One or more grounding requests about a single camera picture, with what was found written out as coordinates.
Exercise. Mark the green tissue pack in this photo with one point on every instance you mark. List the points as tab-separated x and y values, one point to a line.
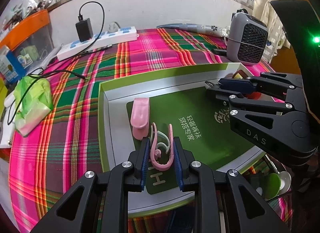
33	102

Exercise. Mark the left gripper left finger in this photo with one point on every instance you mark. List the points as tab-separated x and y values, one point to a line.
99	197

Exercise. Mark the white blue power strip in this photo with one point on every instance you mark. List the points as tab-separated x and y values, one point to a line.
105	39

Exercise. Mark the black power adapter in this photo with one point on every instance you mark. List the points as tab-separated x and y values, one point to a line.
84	29

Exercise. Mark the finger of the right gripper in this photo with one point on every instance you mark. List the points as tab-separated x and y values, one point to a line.
232	99
224	83

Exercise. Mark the cream patterned curtain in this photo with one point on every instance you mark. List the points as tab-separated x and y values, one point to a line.
263	10

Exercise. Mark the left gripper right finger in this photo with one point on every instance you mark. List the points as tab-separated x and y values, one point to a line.
244	209

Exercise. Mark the pink plastic clip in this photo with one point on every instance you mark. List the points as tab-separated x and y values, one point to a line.
140	118

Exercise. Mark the green cardboard box tray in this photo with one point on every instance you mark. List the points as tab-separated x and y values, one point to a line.
177	98

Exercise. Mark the blue white carton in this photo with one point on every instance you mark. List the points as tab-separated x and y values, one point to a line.
11	69

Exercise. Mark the grey floral folded umbrella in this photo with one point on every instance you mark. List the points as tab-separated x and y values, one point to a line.
211	30

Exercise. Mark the plaid pink green tablecloth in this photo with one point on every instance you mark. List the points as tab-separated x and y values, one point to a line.
48	161

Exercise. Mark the brown bottle red cap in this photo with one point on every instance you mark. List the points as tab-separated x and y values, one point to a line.
244	86

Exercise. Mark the orange lid storage bin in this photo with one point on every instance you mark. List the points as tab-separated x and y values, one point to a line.
30	40

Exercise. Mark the green white suction knob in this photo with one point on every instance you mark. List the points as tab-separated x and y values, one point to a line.
274	184

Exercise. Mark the grey portable fan heater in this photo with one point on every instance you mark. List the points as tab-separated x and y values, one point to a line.
247	39

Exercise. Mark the pink hair claw clip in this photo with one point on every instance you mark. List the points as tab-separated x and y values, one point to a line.
161	143

